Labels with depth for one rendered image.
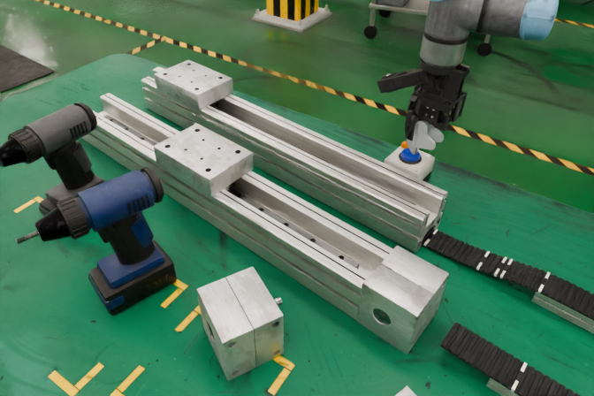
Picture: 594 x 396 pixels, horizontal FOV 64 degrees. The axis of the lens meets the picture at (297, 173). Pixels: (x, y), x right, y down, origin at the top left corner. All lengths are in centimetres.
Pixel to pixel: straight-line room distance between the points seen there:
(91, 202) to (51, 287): 25
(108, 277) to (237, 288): 21
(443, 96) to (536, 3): 21
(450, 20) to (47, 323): 80
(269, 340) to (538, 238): 56
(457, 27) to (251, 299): 54
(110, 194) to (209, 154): 26
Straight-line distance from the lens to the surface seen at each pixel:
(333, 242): 83
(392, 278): 73
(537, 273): 91
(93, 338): 83
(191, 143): 94
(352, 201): 92
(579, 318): 91
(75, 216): 71
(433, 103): 91
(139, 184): 72
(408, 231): 88
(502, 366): 77
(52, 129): 90
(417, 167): 101
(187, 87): 115
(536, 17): 85
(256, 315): 68
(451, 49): 87
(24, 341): 87
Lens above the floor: 143
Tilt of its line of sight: 38 degrees down
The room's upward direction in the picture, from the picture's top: 1 degrees clockwise
